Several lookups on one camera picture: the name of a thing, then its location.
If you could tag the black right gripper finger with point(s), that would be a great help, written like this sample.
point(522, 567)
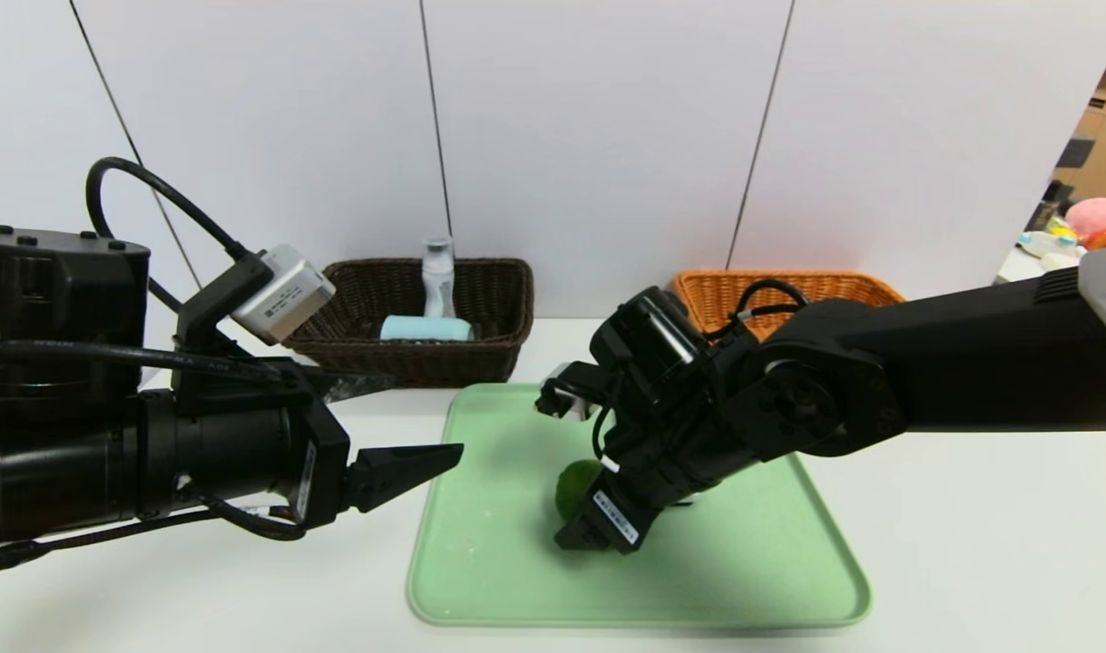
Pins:
point(578, 537)

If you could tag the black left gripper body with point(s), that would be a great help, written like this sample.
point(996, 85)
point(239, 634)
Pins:
point(319, 474)

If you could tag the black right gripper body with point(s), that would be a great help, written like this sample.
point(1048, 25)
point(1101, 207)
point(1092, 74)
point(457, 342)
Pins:
point(613, 519)

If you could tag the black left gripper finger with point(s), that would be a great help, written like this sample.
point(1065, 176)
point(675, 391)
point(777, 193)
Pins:
point(357, 384)
point(398, 472)

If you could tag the green lime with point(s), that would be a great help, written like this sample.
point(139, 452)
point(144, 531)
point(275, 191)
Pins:
point(575, 485)

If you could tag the blue-grey plastic cup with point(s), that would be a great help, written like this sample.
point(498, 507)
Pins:
point(425, 328)

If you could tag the clear white spray bottle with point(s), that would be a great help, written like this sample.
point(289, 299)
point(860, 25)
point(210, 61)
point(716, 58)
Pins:
point(438, 281)

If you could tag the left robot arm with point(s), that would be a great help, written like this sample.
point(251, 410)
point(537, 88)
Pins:
point(53, 308)

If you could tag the dark brown wicker basket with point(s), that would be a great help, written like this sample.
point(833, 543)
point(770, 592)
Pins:
point(353, 358)

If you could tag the orange wicker basket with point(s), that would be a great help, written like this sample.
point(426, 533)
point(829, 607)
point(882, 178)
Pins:
point(707, 299)

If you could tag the light green plastic tray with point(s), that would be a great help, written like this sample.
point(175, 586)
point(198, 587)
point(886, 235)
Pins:
point(516, 571)

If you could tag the white side table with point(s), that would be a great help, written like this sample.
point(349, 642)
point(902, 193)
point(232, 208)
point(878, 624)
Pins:
point(1024, 268)

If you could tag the white bottle with blue cap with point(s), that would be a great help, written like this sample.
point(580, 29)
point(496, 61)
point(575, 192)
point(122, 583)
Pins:
point(1042, 243)

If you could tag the white oval item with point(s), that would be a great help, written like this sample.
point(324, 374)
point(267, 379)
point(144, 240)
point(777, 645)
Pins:
point(1059, 261)

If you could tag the pink plush toy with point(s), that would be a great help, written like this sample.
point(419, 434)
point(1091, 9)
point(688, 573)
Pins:
point(1097, 216)

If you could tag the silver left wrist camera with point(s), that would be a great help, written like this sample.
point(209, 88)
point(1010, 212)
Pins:
point(285, 295)

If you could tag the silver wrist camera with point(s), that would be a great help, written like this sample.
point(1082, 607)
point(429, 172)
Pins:
point(285, 295)
point(566, 394)

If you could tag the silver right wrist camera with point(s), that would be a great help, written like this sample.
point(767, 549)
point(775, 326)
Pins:
point(566, 394)

